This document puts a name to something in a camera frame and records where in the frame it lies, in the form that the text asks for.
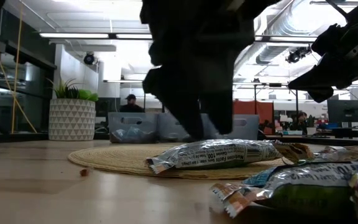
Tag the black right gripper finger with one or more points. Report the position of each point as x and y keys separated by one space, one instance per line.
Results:
x=319 y=77
x=321 y=95

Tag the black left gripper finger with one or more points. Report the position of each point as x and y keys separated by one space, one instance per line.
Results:
x=179 y=96
x=219 y=115

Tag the silver backed granola bar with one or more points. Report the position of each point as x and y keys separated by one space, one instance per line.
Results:
x=213 y=154

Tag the black computer monitor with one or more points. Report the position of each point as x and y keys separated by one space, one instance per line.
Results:
x=345 y=110

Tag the grey plastic bin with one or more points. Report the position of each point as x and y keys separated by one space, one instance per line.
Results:
x=149 y=118
x=253 y=133
x=166 y=124

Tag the black ceiling spotlight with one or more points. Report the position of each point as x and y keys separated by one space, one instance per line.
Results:
x=297 y=55

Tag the person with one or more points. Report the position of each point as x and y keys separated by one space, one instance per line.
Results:
x=300 y=121
x=131 y=105

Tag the orange partition panel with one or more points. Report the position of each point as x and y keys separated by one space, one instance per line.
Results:
x=264 y=112

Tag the ceiling strip light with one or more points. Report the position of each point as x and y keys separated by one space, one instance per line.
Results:
x=73 y=35
x=134 y=36
x=286 y=39

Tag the round woven straw placemat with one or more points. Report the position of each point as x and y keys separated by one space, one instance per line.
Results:
x=110 y=158

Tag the green orange snack packet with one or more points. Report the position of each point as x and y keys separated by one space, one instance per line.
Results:
x=291 y=189

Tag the succulent in white patterned pot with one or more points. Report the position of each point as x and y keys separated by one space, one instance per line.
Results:
x=71 y=121

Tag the small brown crumb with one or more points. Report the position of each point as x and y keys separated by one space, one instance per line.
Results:
x=84 y=172

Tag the black dome security camera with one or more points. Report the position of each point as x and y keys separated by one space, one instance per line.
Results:
x=89 y=58

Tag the black aluminium table frame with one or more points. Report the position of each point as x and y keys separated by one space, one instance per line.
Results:
x=11 y=137

